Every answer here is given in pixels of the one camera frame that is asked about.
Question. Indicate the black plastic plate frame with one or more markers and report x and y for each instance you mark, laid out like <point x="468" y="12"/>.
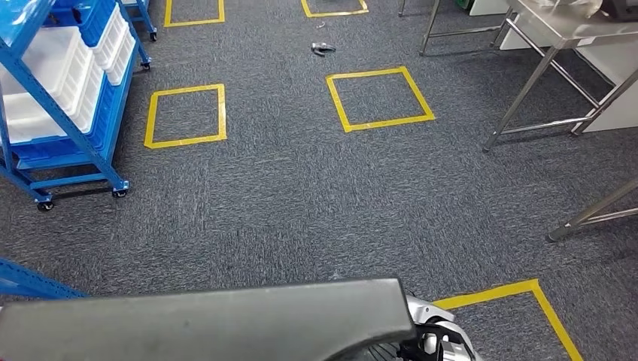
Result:
<point x="199" y="324"/>

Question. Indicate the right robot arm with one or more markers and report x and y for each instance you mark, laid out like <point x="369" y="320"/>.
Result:
<point x="438" y="319"/>

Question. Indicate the blue metal shelf rack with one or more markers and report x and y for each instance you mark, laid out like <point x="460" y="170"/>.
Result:
<point x="144" y="15"/>
<point x="30" y="284"/>
<point x="20" y="20"/>

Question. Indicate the stainless steel workbench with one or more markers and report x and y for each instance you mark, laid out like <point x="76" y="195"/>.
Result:
<point x="563" y="230"/>

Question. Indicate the black part stack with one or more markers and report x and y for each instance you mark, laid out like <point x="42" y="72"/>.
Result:
<point x="620" y="9"/>

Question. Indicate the small grey metal object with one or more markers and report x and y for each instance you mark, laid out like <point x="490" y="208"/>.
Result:
<point x="323" y="48"/>

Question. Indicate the stainless steel table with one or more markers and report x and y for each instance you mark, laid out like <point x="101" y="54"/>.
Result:
<point x="558" y="27"/>
<point x="429" y="30"/>

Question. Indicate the white plastic bin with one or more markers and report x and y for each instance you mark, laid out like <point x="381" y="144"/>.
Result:
<point x="40" y="60"/>
<point x="30" y="124"/>
<point x="122" y="57"/>
<point x="107" y="35"/>

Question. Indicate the blue plastic bin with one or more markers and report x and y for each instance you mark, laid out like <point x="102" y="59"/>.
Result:
<point x="85" y="20"/>

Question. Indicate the white cabinet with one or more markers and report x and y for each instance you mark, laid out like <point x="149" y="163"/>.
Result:
<point x="608" y="89"/>

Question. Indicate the clear plastic bag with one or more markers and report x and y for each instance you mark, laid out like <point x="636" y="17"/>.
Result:
<point x="573" y="5"/>

